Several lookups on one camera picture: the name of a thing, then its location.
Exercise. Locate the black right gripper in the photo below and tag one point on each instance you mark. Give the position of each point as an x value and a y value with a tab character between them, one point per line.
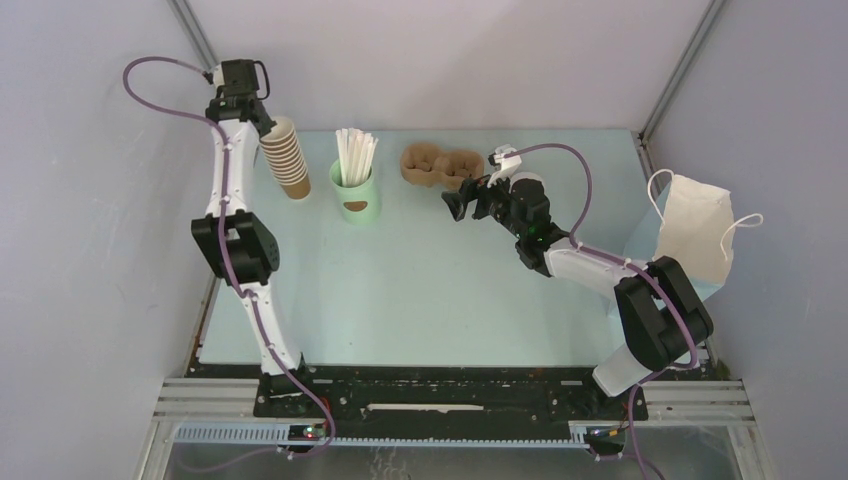
473	189

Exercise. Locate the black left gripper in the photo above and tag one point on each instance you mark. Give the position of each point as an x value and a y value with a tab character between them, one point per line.
265	128

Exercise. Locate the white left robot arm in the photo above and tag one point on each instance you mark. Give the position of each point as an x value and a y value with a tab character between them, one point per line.
238	247

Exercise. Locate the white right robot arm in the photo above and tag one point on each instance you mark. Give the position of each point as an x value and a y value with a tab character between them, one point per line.
662	316

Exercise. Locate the brown cardboard cup carrier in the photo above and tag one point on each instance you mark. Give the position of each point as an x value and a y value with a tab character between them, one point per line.
427	164

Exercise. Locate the stack of white lids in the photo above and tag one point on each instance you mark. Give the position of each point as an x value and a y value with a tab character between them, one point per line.
526	176

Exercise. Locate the stack of brown paper cups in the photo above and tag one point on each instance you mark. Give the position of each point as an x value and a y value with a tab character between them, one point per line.
283	154

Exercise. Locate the green straw holder jar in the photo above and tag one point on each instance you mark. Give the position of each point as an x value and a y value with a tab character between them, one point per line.
358	205

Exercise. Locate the bundle of white wrapped straws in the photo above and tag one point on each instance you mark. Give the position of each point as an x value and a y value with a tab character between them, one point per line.
356	150

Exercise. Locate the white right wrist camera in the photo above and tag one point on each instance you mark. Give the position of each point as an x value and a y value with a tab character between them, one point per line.
506	160

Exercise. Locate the white paper bag with handles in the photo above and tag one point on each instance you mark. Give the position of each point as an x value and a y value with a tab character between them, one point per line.
697	227

